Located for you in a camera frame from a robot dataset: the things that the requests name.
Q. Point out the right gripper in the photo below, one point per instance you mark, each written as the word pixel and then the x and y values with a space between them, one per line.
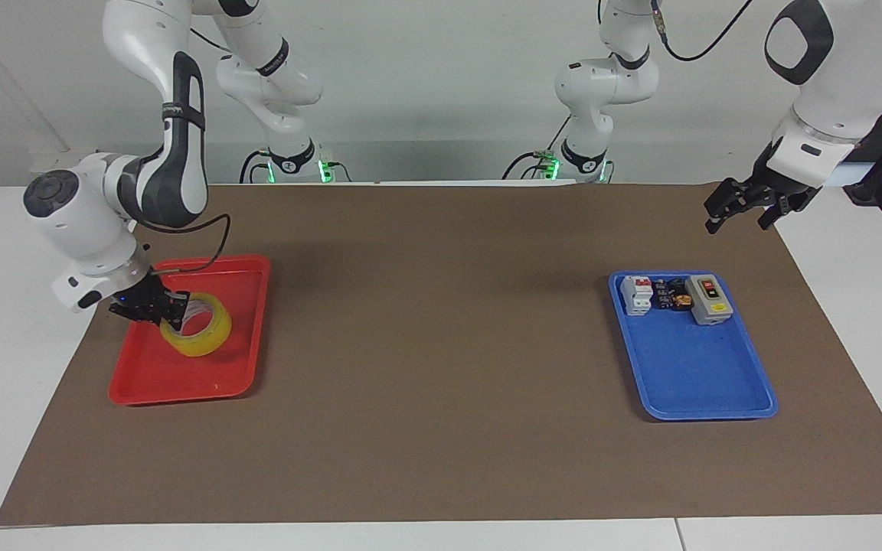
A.
pixel 135 300

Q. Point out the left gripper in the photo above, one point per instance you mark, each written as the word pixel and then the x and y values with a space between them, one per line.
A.
pixel 779 187

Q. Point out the yellow tape roll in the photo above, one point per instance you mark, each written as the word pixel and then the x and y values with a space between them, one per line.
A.
pixel 210 338

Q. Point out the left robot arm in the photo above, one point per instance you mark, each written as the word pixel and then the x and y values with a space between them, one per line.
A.
pixel 831 84

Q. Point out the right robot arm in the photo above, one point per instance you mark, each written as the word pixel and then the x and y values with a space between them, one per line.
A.
pixel 173 161

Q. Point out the red plastic tray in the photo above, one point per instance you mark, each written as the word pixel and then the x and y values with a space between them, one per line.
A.
pixel 181 379

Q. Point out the dark circuit board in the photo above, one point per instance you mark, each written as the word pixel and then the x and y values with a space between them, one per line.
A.
pixel 671 295

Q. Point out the white circuit breaker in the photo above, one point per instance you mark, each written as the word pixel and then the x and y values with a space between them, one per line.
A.
pixel 637 295

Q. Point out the blue plastic tray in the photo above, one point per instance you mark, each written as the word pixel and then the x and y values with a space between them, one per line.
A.
pixel 690 367

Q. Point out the grey push-button switch box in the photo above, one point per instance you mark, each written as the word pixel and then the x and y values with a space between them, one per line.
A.
pixel 709 300

